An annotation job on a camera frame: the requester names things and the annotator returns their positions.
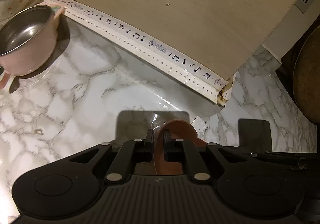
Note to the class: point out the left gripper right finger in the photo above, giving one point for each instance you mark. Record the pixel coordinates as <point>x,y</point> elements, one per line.
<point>185,152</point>

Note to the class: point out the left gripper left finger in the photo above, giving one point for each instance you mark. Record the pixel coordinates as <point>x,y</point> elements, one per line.
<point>129,154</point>

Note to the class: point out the small pink heart bowl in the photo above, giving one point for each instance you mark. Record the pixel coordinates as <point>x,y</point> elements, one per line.
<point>178,129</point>

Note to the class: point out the music note edge strip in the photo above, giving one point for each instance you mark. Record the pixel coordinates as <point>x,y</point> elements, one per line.
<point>156,53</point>

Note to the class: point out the round wooden cutting board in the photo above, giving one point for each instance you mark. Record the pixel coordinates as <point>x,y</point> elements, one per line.
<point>306,78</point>

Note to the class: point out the pink pot with steel interior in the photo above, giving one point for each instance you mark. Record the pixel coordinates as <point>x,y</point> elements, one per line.
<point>28,40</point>

